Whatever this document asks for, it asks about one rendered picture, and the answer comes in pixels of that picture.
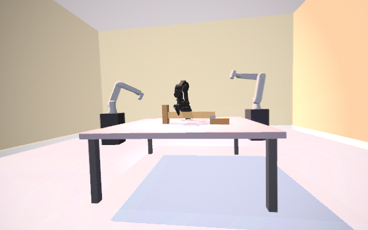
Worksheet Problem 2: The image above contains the long orange wooden rail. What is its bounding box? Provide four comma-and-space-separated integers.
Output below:
168, 111, 215, 119

